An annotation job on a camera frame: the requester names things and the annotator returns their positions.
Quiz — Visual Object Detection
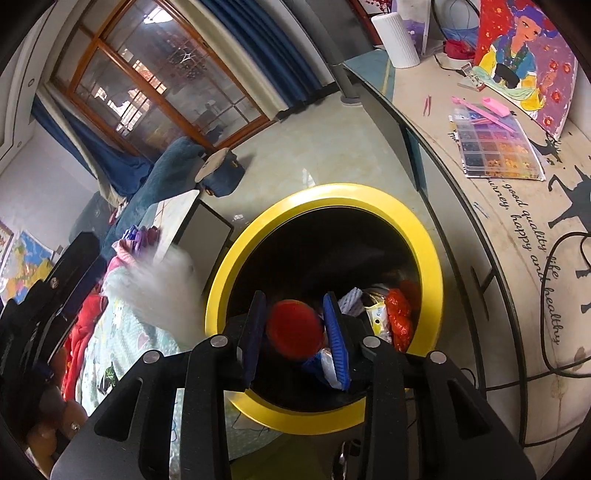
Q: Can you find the red plastic wrapper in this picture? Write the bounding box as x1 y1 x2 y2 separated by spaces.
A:
385 280 421 352

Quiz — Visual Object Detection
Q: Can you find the lavender foam net bundle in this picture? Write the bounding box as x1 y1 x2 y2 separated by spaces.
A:
338 287 365 317

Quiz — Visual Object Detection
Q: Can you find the white plastic bag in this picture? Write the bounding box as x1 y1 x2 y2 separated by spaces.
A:
318 348 342 390

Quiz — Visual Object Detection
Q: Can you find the yellow white snack bag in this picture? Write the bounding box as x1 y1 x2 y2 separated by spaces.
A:
363 293 393 344

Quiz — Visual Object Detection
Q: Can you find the yellow rimmed trash bin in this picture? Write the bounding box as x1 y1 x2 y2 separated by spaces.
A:
203 182 446 436

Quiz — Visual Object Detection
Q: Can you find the person's left hand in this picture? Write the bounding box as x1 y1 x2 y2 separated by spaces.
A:
27 386 88 478

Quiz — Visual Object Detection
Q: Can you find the red blanket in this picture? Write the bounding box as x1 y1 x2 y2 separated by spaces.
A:
61 293 108 401

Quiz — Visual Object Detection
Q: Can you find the China map poster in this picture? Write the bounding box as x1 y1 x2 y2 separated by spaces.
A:
1 230 53 304

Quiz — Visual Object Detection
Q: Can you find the Hello Kitty teal bedsheet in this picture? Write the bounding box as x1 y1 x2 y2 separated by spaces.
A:
74 267 280 462

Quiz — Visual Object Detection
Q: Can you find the purple cloth pile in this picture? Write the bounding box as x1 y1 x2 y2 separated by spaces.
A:
108 225 160 270

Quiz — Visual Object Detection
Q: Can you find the white coffee table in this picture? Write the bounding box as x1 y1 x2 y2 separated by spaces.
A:
153 190 233 293

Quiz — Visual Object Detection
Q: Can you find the round dark footstool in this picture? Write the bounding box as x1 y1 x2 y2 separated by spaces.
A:
194 148 245 197

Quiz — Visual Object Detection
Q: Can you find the blue left curtain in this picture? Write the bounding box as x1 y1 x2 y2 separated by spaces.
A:
32 90 152 206

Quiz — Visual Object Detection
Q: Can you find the blue curtain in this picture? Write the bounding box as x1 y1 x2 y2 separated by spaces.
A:
32 90 152 206
173 1 324 119

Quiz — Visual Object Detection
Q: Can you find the blue grey sofa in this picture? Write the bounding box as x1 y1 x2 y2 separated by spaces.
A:
68 137 206 257

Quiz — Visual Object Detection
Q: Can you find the bead organiser box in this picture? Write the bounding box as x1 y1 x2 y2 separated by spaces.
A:
450 104 546 181

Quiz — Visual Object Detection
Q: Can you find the pink tool on cabinet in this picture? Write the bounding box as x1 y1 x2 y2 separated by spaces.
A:
451 95 516 135

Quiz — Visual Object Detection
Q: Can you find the wooden framed glass door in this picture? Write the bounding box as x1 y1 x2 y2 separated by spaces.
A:
51 1 271 159

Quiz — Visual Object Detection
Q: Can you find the blue right curtain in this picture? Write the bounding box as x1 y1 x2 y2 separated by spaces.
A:
173 1 324 119

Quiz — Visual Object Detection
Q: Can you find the white ribbed vase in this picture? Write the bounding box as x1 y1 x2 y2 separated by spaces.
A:
370 12 420 69

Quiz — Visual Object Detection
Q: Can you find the silver tower air conditioner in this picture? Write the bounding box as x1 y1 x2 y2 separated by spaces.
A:
284 0 374 106

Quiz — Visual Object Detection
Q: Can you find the colourful girl painting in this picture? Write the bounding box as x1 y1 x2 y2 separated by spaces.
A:
474 0 578 139

